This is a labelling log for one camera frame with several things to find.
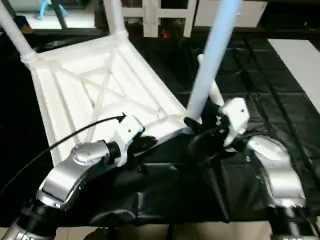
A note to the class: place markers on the white glass door cabinet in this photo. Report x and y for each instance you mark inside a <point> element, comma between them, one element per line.
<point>160,15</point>

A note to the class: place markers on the light blue plastic hanger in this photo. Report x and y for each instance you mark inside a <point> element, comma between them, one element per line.
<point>50,7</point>

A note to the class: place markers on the white plastic table top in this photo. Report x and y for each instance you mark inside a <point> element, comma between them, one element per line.
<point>100,85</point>

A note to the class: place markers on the black mat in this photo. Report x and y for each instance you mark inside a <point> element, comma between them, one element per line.
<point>210,190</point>

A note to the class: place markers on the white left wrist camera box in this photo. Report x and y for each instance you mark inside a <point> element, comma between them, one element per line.
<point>127,132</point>

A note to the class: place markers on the white drawer unit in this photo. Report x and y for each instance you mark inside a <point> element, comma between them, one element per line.
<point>245,12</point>

